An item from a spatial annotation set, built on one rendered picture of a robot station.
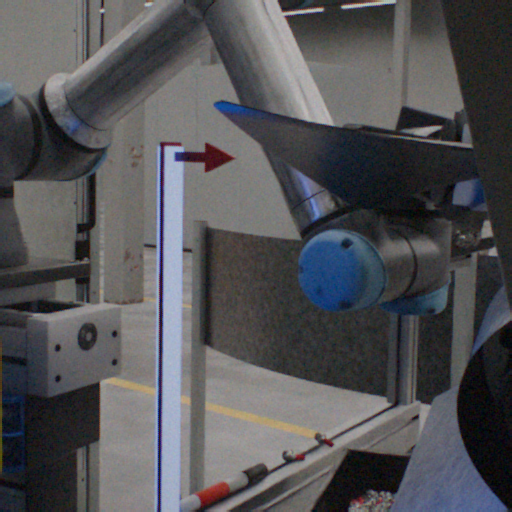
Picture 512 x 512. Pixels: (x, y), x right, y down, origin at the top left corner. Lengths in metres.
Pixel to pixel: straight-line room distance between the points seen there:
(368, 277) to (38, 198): 1.94
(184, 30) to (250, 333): 1.81
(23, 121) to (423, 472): 0.77
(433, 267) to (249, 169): 9.76
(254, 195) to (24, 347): 9.59
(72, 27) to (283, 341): 1.09
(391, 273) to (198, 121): 10.45
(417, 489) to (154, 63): 0.70
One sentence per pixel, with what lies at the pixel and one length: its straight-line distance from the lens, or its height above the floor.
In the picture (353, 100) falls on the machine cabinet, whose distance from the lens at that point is 11.23.
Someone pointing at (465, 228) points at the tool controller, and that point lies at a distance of 1.33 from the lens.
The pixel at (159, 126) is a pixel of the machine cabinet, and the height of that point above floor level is 1.54.
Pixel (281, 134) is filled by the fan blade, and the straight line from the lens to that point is 0.66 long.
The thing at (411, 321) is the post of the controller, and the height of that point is 0.97.
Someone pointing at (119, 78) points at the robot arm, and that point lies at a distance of 1.20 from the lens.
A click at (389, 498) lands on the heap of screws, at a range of 0.97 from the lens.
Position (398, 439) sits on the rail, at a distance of 1.23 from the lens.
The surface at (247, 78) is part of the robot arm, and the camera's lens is 0.91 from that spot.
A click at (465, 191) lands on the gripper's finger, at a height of 1.16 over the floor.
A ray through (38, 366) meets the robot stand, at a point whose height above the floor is 0.94.
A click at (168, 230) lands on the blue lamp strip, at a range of 0.75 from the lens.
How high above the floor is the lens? 1.18
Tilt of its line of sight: 6 degrees down
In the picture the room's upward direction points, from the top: 1 degrees clockwise
